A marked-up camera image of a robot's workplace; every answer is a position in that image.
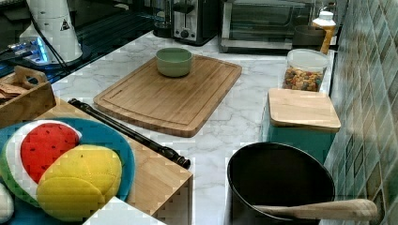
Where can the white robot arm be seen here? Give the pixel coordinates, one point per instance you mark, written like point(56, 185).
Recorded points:
point(52, 32)

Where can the bamboo cutting board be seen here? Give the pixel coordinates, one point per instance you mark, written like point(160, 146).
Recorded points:
point(175, 106)

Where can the green ceramic bowl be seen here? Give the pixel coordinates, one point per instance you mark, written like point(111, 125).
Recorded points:
point(173, 62)

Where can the black pot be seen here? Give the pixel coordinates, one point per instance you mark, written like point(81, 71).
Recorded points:
point(273, 174)

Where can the black toaster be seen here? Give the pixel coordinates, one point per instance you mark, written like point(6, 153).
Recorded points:
point(195, 21)

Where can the black coffee maker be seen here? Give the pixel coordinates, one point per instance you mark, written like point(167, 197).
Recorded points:
point(162, 18)

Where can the silver toaster oven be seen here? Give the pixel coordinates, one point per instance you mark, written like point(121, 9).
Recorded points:
point(262, 24)

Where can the teal canister with wooden lid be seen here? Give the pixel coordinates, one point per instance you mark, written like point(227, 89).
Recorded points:
point(306, 120)

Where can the blue plate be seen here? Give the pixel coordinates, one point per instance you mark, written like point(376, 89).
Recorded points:
point(92, 133)

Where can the clear cereal jar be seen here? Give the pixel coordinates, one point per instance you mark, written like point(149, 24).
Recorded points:
point(305, 70)

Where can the dark metal cup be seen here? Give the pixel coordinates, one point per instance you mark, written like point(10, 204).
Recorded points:
point(308, 37)

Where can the plush yellow lemon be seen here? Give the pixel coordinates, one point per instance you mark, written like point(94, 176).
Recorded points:
point(80, 182)

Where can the orange juice bottle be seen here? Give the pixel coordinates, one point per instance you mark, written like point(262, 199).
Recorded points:
point(326, 22)

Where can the plush watermelon slice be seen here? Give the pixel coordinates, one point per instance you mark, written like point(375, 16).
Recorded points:
point(29, 150)

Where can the wooden tea box tray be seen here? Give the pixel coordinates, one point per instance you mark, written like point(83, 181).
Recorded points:
point(25, 95)

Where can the wooden spatula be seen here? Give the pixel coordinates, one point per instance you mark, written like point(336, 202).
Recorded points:
point(357, 209)

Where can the white plush toy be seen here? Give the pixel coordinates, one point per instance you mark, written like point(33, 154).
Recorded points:
point(6, 205)

